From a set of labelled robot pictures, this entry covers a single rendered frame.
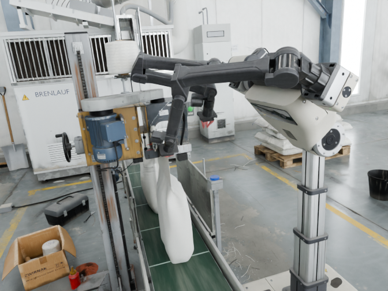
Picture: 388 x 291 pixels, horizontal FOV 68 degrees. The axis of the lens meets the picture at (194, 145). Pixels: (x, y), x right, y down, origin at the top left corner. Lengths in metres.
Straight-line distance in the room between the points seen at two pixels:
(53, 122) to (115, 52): 3.12
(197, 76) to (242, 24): 5.46
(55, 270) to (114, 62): 1.75
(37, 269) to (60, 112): 2.45
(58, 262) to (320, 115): 2.18
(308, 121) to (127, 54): 0.89
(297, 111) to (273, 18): 5.72
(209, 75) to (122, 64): 0.63
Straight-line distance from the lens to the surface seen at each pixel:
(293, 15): 7.05
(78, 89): 1.77
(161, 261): 1.96
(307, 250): 1.61
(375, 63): 8.58
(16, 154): 5.84
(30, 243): 3.01
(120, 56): 1.51
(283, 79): 0.92
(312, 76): 0.95
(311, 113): 1.15
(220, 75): 0.97
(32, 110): 4.56
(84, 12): 4.13
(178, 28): 4.91
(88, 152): 1.77
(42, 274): 2.68
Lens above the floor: 1.56
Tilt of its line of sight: 16 degrees down
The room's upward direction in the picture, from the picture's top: 5 degrees counter-clockwise
